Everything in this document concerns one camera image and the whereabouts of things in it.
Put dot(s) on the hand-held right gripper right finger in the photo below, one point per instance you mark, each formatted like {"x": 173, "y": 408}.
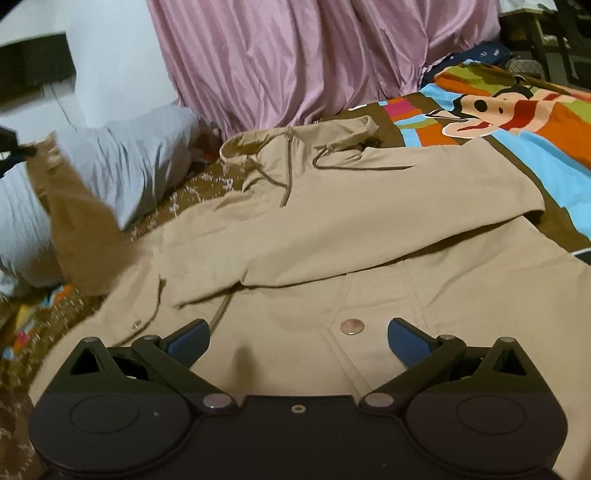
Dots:
{"x": 406, "y": 344}

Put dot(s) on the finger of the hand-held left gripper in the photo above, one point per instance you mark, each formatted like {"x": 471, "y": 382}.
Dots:
{"x": 18, "y": 151}

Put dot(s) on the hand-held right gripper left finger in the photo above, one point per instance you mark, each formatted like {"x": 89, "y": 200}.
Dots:
{"x": 189, "y": 344}

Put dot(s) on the beige hooded jacket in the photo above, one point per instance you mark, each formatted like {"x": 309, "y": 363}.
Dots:
{"x": 323, "y": 221}

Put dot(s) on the black flat screen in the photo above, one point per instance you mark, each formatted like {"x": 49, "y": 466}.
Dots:
{"x": 32, "y": 64}

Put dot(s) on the grey pillow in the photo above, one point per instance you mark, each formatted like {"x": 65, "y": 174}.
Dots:
{"x": 129, "y": 157}

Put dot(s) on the colourful printed blanket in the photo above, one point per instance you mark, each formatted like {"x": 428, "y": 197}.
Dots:
{"x": 531, "y": 152}

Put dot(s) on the pink curtain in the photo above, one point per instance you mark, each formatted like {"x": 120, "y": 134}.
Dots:
{"x": 295, "y": 60}

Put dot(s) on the dark blue bag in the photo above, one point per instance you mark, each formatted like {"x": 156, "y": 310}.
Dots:
{"x": 485, "y": 53}

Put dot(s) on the dark mesh object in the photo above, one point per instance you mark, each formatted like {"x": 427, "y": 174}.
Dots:
{"x": 526, "y": 65}

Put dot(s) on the dark wooden furniture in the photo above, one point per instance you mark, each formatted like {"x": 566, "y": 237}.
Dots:
{"x": 554, "y": 27}

